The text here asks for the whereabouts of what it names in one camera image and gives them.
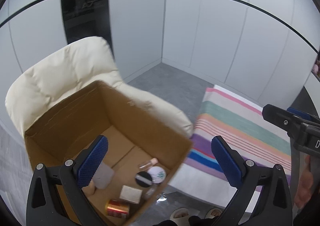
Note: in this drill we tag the right beige slipper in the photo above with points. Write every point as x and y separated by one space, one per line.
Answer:
214 212

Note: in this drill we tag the pink plush toy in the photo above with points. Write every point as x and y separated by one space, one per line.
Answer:
316 66

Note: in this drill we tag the person's right hand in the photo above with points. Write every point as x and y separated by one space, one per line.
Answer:
305 184

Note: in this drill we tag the red gold tin can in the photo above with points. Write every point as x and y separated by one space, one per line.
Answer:
118 209

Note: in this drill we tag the cream padded chair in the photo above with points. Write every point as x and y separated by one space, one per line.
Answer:
69 70

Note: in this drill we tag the black powder puff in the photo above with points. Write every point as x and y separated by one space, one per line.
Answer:
143 179

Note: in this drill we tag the brown cardboard box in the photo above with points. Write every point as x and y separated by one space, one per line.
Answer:
134 136

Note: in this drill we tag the white square gift box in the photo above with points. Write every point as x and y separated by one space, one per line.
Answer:
130 194

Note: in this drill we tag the white round compact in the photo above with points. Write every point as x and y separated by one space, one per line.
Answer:
157 174

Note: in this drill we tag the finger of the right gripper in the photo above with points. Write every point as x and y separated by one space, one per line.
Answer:
303 115

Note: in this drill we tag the person's black trousers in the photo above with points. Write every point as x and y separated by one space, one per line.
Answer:
192 221

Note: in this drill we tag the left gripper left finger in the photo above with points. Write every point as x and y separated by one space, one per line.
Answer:
44 204

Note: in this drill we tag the left beige slipper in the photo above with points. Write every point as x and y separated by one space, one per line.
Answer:
180 214

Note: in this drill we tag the striped colourful table mat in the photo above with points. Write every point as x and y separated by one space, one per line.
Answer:
241 125

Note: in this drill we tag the beige slipper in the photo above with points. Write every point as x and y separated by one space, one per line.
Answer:
214 212
180 214

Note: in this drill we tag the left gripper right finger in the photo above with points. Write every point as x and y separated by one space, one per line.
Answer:
262 194

